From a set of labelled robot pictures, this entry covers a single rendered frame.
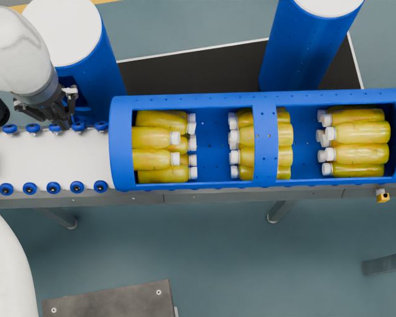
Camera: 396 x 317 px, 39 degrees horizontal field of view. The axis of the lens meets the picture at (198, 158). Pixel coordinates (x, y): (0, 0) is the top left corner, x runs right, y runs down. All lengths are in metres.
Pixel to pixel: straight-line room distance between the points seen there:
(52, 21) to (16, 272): 1.24
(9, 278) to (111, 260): 1.92
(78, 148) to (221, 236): 1.07
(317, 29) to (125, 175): 0.87
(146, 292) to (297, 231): 1.30
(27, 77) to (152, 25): 2.18
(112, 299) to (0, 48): 0.93
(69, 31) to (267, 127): 0.76
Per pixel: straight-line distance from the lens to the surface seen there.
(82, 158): 1.86
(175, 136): 1.61
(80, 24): 1.92
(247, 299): 2.70
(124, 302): 1.61
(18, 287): 0.83
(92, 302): 1.62
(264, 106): 1.58
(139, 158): 1.63
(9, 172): 1.92
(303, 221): 2.77
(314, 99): 1.62
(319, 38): 2.07
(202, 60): 2.80
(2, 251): 0.84
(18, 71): 0.90
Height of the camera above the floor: 2.69
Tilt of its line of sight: 75 degrees down
